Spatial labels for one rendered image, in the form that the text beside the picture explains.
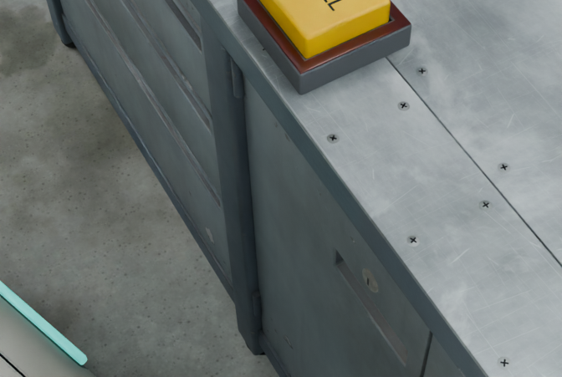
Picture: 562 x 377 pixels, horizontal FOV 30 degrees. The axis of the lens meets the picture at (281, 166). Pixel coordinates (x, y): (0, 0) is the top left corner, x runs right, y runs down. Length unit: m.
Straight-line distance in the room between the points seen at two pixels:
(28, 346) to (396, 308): 0.48
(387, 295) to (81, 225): 0.81
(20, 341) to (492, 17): 0.67
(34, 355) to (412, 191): 0.64
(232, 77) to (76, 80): 0.83
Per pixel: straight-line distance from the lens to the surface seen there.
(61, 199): 1.59
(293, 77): 0.63
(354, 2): 0.64
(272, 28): 0.64
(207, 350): 1.43
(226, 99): 0.95
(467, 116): 0.63
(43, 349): 1.16
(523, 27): 0.68
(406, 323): 0.82
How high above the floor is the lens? 1.29
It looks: 55 degrees down
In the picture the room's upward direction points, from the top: 2 degrees counter-clockwise
